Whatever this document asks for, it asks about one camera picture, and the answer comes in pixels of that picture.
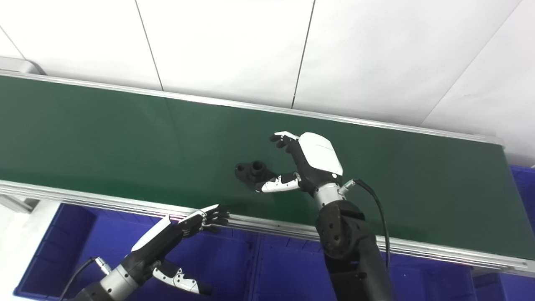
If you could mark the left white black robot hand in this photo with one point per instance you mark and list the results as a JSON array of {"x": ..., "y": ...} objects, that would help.
[{"x": 156, "y": 246}]

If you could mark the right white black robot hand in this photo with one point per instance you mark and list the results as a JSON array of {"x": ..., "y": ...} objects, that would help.
[{"x": 317, "y": 161}]

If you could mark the black metal part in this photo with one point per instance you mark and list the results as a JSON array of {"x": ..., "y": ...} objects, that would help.
[{"x": 248, "y": 171}]

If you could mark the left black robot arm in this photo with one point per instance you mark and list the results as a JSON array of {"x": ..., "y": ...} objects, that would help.
[{"x": 113, "y": 284}]

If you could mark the blue plastic bin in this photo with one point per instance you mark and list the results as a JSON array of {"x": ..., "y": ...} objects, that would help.
[
  {"x": 75, "y": 246},
  {"x": 292, "y": 267},
  {"x": 524, "y": 184}
]

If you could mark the green conveyor belt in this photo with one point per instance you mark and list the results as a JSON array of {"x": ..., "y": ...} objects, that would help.
[{"x": 125, "y": 142}]

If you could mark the aluminium conveyor support leg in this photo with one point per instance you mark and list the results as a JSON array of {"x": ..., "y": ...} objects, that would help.
[{"x": 16, "y": 205}]

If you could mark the grey conveyor end housing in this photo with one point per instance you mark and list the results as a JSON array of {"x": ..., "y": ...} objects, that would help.
[{"x": 19, "y": 66}]

